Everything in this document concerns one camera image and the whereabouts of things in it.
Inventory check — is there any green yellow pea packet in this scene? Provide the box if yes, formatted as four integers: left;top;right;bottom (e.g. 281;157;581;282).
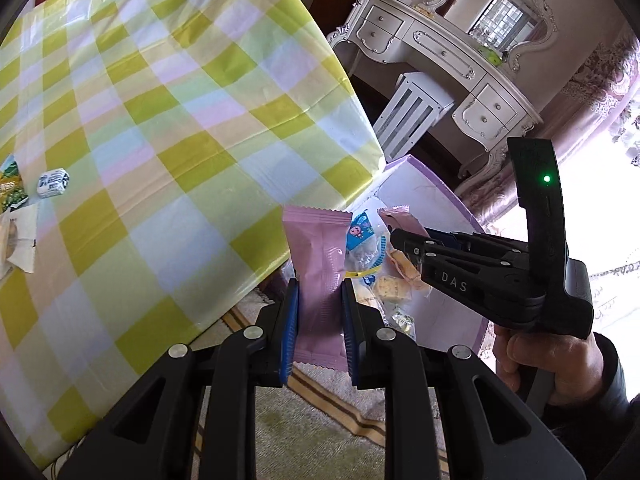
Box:
0;155;28;213

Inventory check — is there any person's right forearm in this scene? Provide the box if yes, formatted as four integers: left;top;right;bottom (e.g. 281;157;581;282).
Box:
542;335;640;480

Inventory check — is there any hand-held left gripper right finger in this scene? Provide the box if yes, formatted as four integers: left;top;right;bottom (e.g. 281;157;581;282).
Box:
341;277;587;480

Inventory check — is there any purple cardboard box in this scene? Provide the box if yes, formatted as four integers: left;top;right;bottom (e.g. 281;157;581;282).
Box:
345;154;493;358

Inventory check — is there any small white dark-print candy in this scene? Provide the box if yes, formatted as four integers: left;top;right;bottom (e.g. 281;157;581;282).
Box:
37;166;71;198

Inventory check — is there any blue cartoon snack packet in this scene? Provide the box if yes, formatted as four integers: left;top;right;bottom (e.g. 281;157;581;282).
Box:
345;210;391;273

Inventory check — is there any purple patterned curtain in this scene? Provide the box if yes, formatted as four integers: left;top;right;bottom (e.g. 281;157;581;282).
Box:
452;22;640;241

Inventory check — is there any long clear cracker packet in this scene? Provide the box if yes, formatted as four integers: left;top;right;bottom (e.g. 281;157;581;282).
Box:
375;272;416;306

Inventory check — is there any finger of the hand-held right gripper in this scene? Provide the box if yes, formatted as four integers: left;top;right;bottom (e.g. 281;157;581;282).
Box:
425;227;531;261
389;229;501;281

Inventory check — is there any person's right hand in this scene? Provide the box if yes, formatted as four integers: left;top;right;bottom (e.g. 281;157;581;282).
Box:
492;327;618;408

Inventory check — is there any white ornate mirror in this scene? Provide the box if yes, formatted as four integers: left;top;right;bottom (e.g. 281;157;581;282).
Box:
427;0;558;78

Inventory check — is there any white slatted stool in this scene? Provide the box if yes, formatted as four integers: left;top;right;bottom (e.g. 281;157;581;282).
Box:
372;72;456;161

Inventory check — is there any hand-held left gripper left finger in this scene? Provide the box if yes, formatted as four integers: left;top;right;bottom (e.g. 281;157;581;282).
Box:
57;277;301;480

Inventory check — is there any orange bread packet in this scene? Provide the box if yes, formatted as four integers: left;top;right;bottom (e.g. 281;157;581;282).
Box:
387;249;423;281

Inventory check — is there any clear pale bread packet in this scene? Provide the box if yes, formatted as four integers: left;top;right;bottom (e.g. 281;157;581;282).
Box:
0;204;40;281

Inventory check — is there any pink snack packet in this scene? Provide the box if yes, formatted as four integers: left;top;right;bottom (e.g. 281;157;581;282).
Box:
281;205;353;372
377;204;426;233

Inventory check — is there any white ornate dresser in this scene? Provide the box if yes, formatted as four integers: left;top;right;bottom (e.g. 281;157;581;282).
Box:
326;0;543;178

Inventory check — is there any yellow checkered tablecloth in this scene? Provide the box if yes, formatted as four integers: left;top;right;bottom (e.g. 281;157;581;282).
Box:
0;0;387;471

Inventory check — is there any striped beige cushion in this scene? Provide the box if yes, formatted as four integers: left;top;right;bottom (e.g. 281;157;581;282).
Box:
190;285;451;480

